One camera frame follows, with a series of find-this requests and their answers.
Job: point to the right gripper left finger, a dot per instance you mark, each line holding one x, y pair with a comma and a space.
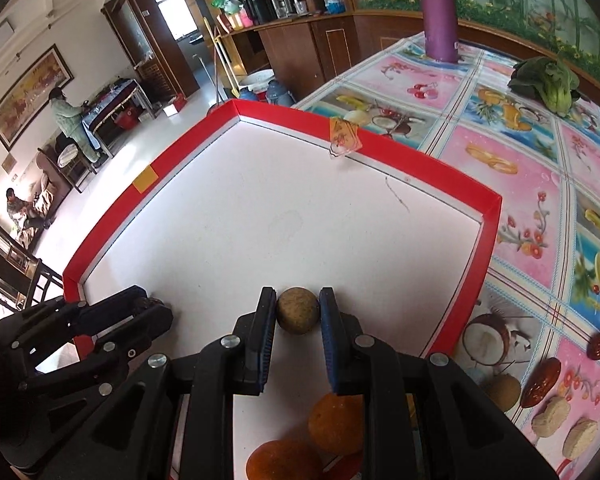
236, 364

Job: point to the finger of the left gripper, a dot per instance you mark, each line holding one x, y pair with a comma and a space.
108, 364
55, 322

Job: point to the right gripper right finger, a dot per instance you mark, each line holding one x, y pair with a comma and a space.
362, 365

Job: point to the orange tangerine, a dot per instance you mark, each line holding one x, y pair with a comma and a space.
284, 459
336, 424

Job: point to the brown round longan fruit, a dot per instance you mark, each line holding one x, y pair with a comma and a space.
298, 310

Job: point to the red date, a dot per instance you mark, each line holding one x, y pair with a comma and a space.
593, 348
541, 381

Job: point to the round beige cake front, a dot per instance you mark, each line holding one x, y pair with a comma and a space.
579, 438

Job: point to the brown longan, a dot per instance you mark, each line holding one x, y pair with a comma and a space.
504, 391

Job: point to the seated person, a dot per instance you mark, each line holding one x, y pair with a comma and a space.
30, 216

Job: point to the red white shallow box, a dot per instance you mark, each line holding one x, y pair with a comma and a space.
252, 198

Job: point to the colourful fruit print tablecloth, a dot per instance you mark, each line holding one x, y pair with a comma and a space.
541, 296

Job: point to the person in green coat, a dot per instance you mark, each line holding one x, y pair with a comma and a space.
69, 120

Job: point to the blue thermos on floor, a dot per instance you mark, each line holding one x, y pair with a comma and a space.
278, 94

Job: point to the white basin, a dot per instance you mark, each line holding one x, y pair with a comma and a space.
258, 81

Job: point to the wooden sideboard cabinet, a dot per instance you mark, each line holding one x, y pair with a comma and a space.
306, 53

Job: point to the green leafy vegetable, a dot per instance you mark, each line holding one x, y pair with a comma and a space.
548, 81

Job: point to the purple thermos bottle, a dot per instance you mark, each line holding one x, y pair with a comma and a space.
440, 28

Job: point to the framed wall painting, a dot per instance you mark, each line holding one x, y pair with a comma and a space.
25, 99

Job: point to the broom with yellow handle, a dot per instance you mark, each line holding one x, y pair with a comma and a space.
224, 59

